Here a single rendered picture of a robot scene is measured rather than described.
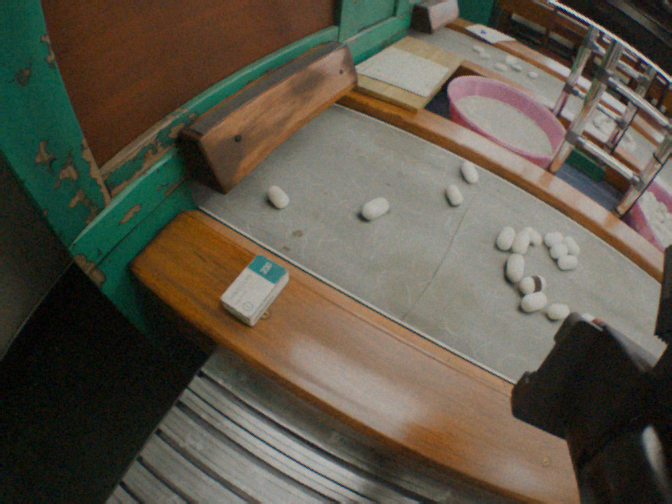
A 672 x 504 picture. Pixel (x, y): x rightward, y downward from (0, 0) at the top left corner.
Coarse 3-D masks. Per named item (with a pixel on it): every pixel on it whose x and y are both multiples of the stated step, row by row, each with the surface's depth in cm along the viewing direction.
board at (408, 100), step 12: (408, 48) 67; (420, 48) 68; (432, 48) 69; (432, 60) 64; (444, 60) 65; (456, 60) 66; (360, 84) 54; (372, 84) 55; (384, 84) 55; (384, 96) 53; (396, 96) 53; (408, 96) 53; (420, 96) 54; (408, 108) 52; (420, 108) 53
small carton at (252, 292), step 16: (256, 256) 33; (256, 272) 32; (272, 272) 32; (240, 288) 31; (256, 288) 31; (272, 288) 31; (224, 304) 31; (240, 304) 30; (256, 304) 30; (256, 320) 31
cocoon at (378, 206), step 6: (378, 198) 42; (366, 204) 41; (372, 204) 41; (378, 204) 41; (384, 204) 41; (366, 210) 41; (372, 210) 41; (378, 210) 41; (384, 210) 42; (366, 216) 41; (372, 216) 41
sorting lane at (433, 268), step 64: (320, 128) 52; (384, 128) 53; (256, 192) 43; (320, 192) 44; (384, 192) 45; (512, 192) 48; (320, 256) 39; (384, 256) 39; (448, 256) 40; (576, 256) 42; (448, 320) 36; (512, 320) 36; (640, 320) 37; (512, 384) 32
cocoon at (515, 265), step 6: (510, 258) 39; (516, 258) 38; (522, 258) 38; (510, 264) 38; (516, 264) 38; (522, 264) 38; (510, 270) 38; (516, 270) 37; (522, 270) 37; (510, 276) 38; (516, 276) 37; (522, 276) 38
